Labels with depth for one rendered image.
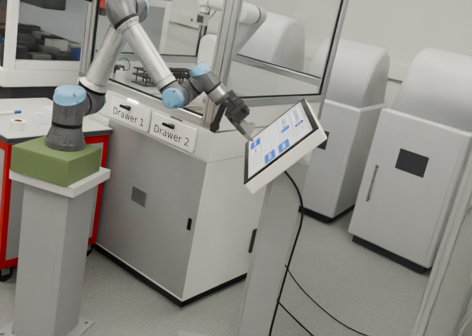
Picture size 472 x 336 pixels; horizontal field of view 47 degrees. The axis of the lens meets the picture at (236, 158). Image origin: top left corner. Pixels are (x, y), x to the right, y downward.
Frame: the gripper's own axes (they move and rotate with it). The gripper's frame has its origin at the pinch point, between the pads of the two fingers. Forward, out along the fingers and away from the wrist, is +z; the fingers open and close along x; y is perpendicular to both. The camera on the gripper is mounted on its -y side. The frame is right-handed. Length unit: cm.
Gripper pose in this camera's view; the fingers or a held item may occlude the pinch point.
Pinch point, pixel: (249, 139)
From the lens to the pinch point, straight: 217.2
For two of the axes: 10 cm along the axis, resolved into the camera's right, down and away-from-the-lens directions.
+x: 0.3, -2.9, 9.6
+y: 7.8, -6.0, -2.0
